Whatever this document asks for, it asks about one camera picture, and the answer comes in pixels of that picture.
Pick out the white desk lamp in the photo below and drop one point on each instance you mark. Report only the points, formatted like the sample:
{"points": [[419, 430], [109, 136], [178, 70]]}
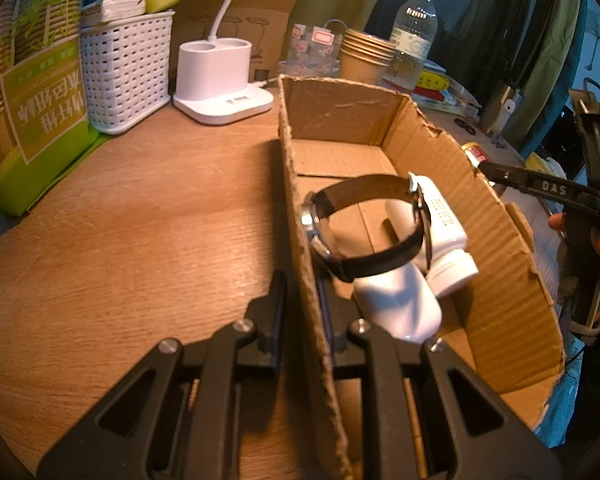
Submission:
{"points": [[212, 80]]}

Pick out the yellow tissue box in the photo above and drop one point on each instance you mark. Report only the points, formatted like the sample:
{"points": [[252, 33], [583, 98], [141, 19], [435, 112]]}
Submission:
{"points": [[548, 165]]}

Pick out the white earbuds case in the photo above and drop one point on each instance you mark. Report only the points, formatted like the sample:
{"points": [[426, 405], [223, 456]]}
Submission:
{"points": [[401, 302]]}

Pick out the red tin can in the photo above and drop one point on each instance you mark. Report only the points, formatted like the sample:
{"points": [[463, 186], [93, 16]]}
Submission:
{"points": [[475, 153]]}

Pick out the stacked brown paper cups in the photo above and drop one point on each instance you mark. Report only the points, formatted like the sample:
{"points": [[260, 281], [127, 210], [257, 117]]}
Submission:
{"points": [[364, 58]]}

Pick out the black strap wristwatch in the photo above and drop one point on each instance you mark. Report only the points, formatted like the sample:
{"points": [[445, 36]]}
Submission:
{"points": [[341, 239]]}

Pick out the steel thermos with tag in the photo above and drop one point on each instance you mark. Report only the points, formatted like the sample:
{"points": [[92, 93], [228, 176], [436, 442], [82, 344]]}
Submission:
{"points": [[502, 106]]}

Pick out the clear water bottle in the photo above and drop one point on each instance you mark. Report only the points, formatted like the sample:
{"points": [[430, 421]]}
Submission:
{"points": [[412, 34]]}

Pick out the white plastic basket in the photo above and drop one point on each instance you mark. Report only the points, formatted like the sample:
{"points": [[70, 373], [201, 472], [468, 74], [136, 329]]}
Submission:
{"points": [[125, 67]]}

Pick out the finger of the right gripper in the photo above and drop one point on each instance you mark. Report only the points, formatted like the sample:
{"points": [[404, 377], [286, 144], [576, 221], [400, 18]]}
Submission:
{"points": [[558, 190]]}

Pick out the red book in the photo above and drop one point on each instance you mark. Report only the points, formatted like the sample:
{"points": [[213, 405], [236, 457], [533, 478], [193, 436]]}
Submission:
{"points": [[431, 94]]}

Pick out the green paper cup package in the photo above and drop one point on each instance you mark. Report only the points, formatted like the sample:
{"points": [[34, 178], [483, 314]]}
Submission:
{"points": [[44, 127]]}

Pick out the clear patterned glass cup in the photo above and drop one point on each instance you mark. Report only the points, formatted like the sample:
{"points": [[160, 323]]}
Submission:
{"points": [[312, 52]]}

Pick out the white pill bottle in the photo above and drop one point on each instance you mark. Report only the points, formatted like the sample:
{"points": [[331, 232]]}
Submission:
{"points": [[450, 267]]}

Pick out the brown lamp packaging box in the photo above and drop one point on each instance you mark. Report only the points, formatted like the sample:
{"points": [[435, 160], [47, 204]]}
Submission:
{"points": [[262, 22]]}

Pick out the black scissors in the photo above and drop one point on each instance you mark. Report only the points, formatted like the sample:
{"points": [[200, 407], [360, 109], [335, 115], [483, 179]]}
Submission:
{"points": [[465, 125]]}

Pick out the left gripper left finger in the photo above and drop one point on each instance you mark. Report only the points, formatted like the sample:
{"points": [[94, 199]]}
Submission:
{"points": [[176, 413]]}

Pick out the metal keys bunch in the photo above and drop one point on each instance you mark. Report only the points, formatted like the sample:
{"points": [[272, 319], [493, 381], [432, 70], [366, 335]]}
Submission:
{"points": [[497, 140]]}

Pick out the person hand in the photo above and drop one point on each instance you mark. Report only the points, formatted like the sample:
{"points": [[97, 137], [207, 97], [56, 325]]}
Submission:
{"points": [[557, 222]]}

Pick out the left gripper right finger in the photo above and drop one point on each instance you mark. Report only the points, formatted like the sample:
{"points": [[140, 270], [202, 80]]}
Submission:
{"points": [[425, 413]]}

